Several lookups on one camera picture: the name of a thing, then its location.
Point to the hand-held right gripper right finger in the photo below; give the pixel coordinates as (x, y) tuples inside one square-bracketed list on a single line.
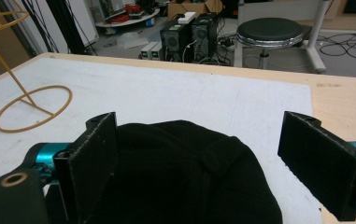
[(322, 161)]

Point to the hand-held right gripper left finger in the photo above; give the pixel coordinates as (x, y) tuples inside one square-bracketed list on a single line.
[(88, 161)]

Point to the black knitted hat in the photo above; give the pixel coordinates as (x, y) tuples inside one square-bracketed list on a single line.
[(178, 174)]

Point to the white table mat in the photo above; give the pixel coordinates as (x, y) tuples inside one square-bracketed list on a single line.
[(166, 93)]

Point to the white device with green light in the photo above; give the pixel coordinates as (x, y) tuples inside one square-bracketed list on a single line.
[(151, 51)]

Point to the black stand legs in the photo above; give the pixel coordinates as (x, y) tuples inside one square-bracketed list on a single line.
[(65, 25)]

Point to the black round stool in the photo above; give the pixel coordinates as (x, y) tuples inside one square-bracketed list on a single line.
[(269, 31)]

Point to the round white platform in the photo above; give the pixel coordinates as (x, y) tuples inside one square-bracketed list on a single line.
[(129, 21)]

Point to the black computer tower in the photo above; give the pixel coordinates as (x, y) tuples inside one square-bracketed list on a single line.
[(204, 35), (174, 39)]

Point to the white box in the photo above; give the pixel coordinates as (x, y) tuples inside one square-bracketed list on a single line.
[(187, 17)]

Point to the cardboard box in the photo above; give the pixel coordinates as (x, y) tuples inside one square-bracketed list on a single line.
[(194, 7)]

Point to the white desk frame leg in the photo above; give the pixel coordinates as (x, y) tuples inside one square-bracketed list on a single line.
[(314, 46)]

